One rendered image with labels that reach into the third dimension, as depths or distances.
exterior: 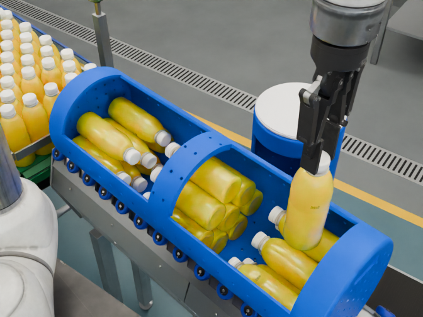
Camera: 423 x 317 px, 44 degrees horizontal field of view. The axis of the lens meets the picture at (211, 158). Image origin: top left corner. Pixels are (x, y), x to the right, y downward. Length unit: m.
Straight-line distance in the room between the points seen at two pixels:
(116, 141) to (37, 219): 0.39
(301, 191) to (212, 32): 3.26
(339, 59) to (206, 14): 3.64
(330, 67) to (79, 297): 0.77
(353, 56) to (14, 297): 0.63
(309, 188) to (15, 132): 0.99
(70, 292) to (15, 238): 0.26
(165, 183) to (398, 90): 2.66
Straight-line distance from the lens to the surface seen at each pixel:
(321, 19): 0.68
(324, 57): 0.70
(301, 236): 0.95
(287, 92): 1.69
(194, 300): 1.35
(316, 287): 1.00
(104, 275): 1.98
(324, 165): 0.84
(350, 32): 0.67
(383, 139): 3.23
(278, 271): 1.17
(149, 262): 1.43
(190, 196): 1.19
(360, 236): 1.05
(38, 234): 1.04
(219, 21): 4.21
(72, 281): 1.25
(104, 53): 2.06
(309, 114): 0.73
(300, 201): 0.88
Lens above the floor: 2.02
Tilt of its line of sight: 43 degrees down
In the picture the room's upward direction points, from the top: straight up
